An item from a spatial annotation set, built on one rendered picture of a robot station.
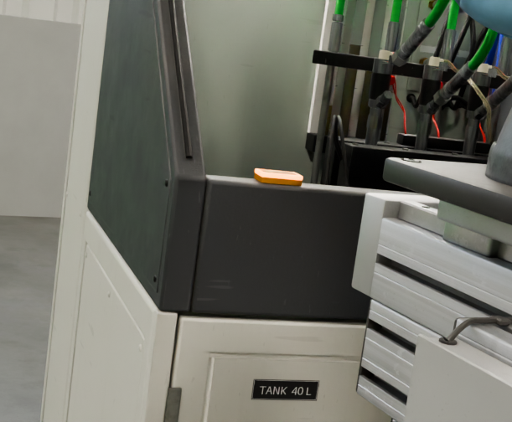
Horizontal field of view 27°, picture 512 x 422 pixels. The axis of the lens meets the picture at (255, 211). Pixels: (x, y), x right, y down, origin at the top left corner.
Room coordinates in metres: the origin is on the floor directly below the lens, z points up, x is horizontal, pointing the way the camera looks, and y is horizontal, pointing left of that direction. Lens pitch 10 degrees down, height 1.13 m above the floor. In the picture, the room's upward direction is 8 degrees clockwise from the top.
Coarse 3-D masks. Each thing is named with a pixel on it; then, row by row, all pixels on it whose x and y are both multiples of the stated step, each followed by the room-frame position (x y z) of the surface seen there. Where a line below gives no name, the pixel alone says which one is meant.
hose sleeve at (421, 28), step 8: (424, 24) 1.40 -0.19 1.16; (416, 32) 1.41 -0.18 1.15; (424, 32) 1.40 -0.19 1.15; (408, 40) 1.43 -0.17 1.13; (416, 40) 1.42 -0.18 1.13; (400, 48) 1.45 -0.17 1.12; (408, 48) 1.43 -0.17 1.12; (416, 48) 1.44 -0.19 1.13; (400, 56) 1.45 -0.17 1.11; (408, 56) 1.45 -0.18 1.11
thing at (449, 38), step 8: (456, 8) 1.68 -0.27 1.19; (448, 16) 1.69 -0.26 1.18; (456, 16) 1.68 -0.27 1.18; (448, 24) 1.68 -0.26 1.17; (456, 24) 1.69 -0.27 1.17; (448, 32) 1.68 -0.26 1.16; (448, 40) 1.68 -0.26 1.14; (448, 48) 1.68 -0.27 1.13; (448, 56) 1.68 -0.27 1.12; (504, 88) 1.49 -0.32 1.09; (488, 96) 1.53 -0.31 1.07; (496, 96) 1.51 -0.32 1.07; (504, 96) 1.50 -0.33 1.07; (496, 104) 1.52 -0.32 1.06
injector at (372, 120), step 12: (384, 60) 1.51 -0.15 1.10; (384, 72) 1.51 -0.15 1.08; (372, 84) 1.51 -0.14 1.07; (384, 84) 1.51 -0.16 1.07; (372, 96) 1.51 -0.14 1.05; (384, 96) 1.49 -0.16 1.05; (372, 108) 1.51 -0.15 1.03; (384, 108) 1.52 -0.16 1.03; (372, 120) 1.51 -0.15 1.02; (372, 132) 1.51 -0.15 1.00; (372, 144) 1.51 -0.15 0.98
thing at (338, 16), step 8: (336, 0) 1.71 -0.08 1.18; (344, 0) 1.71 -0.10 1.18; (440, 0) 1.37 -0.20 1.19; (448, 0) 1.36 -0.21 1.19; (336, 8) 1.71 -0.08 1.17; (440, 8) 1.37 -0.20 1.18; (336, 16) 1.70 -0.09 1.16; (432, 16) 1.38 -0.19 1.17; (440, 16) 1.38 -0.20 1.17; (432, 24) 1.39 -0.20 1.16
